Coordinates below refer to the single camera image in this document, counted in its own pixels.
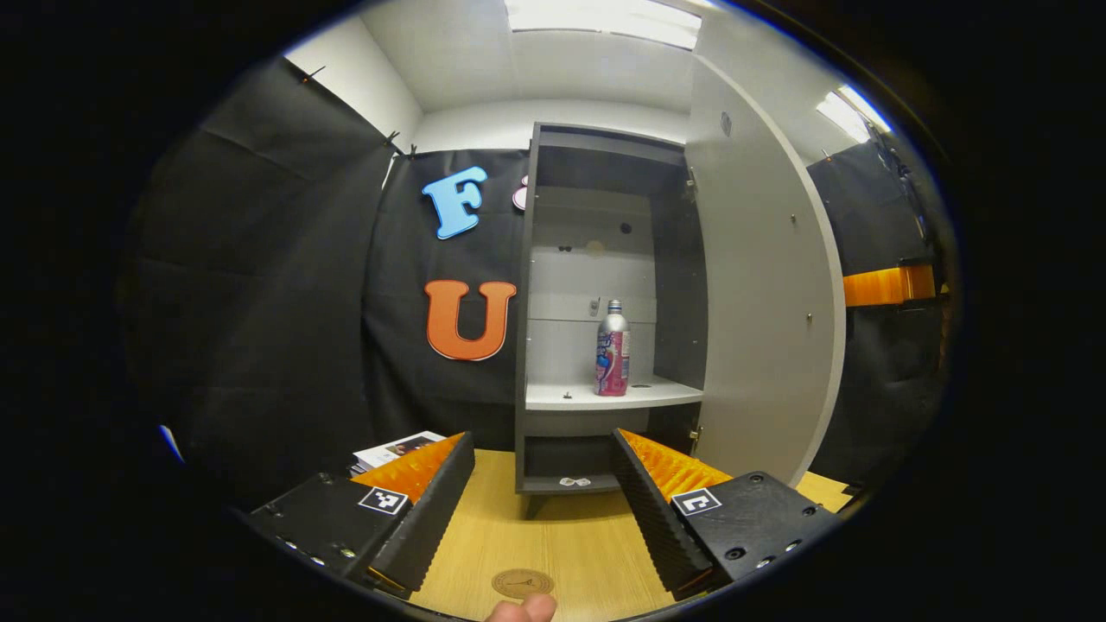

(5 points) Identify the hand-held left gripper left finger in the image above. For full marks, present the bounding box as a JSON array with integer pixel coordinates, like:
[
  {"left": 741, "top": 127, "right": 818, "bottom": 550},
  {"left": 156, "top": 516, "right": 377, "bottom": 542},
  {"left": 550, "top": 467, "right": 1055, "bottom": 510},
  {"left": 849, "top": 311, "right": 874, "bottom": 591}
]
[{"left": 251, "top": 431, "right": 477, "bottom": 597}]

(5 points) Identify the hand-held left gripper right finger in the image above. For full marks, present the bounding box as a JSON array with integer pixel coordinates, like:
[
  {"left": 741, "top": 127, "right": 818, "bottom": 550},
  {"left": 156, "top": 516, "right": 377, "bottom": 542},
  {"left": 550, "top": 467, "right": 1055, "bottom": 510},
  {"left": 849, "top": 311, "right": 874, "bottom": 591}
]
[{"left": 610, "top": 427, "right": 844, "bottom": 602}]

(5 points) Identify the round brown coaster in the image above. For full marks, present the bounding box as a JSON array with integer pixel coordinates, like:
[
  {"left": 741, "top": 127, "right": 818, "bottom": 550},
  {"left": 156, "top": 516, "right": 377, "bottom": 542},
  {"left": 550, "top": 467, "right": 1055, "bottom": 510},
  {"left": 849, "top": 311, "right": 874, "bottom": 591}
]
[{"left": 491, "top": 568, "right": 556, "bottom": 600}]

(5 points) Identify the beige cabinet door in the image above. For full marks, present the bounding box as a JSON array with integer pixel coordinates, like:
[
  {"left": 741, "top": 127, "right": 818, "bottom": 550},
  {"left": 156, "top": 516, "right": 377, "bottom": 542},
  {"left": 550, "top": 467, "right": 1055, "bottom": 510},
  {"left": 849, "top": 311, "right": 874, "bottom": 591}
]
[{"left": 686, "top": 55, "right": 847, "bottom": 488}]

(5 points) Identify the silver bottle with pink label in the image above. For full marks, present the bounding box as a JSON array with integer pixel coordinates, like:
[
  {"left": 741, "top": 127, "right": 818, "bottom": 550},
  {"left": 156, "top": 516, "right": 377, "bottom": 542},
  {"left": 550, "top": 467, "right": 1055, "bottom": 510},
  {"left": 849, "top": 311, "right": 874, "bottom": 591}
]
[{"left": 594, "top": 299, "right": 632, "bottom": 398}]

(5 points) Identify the dark grey cabinet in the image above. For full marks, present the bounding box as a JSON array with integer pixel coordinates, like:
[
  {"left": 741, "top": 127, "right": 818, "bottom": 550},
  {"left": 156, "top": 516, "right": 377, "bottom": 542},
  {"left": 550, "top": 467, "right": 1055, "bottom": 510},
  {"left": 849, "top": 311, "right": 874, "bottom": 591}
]
[{"left": 515, "top": 122, "right": 707, "bottom": 520}]

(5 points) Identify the white cover book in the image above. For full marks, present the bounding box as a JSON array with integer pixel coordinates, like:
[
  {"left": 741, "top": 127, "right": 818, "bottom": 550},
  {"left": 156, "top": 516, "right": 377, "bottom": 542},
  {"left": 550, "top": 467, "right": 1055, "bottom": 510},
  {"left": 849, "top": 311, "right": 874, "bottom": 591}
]
[{"left": 352, "top": 429, "right": 448, "bottom": 477}]

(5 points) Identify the small ceiling light panel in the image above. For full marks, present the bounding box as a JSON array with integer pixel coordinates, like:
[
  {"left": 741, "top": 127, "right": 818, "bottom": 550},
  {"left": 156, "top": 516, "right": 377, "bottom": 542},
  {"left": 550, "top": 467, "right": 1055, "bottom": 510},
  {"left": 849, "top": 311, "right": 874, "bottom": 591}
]
[{"left": 816, "top": 83, "right": 893, "bottom": 144}]

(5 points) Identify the black backdrop cloth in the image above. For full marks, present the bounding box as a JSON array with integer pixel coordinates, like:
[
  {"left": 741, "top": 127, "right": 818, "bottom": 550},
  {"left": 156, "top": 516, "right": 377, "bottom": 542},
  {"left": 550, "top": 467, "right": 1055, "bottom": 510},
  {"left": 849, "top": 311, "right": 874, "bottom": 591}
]
[{"left": 121, "top": 56, "right": 953, "bottom": 511}]

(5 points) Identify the long ceiling light panel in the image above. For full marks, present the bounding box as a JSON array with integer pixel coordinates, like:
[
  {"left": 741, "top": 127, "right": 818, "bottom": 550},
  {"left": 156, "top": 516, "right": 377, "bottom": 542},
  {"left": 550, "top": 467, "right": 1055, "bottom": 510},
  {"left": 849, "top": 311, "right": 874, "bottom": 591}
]
[{"left": 505, "top": 0, "right": 702, "bottom": 51}]

